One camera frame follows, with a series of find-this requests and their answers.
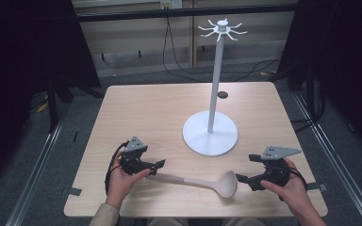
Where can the yellow floor tape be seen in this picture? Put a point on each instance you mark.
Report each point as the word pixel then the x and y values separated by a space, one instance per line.
pixel 268 73
pixel 42 107

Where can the person's left hand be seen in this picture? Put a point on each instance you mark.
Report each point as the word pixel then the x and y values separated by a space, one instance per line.
pixel 119 185

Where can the white wall socket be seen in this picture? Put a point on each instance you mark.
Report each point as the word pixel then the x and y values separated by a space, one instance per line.
pixel 171 3

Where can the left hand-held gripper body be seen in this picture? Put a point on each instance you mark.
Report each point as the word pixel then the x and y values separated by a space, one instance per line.
pixel 133 157

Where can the wooden ladle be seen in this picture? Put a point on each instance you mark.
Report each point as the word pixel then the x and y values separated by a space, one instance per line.
pixel 201 183

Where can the black horizontal bar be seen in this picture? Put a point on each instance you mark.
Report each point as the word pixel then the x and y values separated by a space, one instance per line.
pixel 185 12

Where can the dark curtain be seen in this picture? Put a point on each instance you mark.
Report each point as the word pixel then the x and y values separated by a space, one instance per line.
pixel 342 56
pixel 28 62

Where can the white hook stand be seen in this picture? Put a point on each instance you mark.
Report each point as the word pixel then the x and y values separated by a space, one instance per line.
pixel 210 132

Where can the grey tape strip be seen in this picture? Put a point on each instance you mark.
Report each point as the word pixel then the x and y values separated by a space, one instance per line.
pixel 317 187
pixel 73 190

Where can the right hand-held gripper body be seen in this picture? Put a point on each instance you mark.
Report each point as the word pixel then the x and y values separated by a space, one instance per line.
pixel 275 171

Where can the dark round table grommet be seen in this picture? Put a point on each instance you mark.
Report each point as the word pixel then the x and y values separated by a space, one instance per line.
pixel 222 94

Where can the person's right hand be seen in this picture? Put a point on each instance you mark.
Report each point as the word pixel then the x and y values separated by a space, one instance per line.
pixel 295 194

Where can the black metal stand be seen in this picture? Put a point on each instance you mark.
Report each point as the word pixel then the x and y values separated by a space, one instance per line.
pixel 52 109

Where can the metal floor rail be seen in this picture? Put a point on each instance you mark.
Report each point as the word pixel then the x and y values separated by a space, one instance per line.
pixel 34 179
pixel 336 157

